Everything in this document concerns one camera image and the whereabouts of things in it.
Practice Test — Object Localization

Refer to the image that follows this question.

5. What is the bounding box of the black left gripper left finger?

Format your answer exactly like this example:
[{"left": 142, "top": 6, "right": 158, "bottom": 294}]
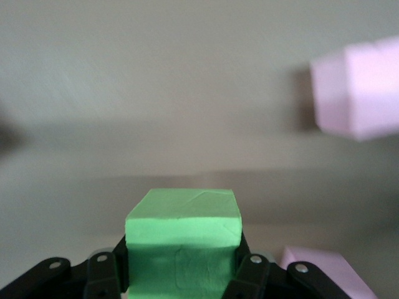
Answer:
[{"left": 0, "top": 236, "right": 129, "bottom": 299}]

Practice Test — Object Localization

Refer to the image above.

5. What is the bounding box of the green foam block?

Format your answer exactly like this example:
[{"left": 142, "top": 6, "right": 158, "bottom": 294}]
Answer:
[{"left": 124, "top": 188, "right": 243, "bottom": 299}]

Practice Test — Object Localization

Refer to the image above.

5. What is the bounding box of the pink foam block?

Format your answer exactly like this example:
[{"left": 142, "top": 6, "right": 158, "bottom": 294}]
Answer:
[
  {"left": 310, "top": 36, "right": 399, "bottom": 143},
  {"left": 279, "top": 245, "right": 380, "bottom": 299}
]

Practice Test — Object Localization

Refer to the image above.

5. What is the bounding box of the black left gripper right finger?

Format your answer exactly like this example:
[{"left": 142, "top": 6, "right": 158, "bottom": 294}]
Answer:
[{"left": 223, "top": 233, "right": 350, "bottom": 299}]

